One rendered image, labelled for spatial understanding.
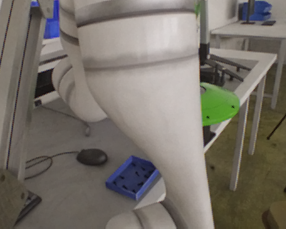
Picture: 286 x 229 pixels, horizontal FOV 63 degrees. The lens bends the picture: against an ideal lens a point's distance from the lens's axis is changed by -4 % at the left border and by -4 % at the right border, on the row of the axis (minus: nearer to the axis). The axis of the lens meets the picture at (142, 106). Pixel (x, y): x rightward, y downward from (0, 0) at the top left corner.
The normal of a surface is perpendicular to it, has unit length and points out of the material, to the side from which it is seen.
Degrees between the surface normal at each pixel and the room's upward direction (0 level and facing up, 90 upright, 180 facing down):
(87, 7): 82
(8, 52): 52
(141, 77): 84
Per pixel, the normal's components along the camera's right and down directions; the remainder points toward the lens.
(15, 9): -0.16, -0.22
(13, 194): 0.99, 0.00
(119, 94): -0.34, 0.42
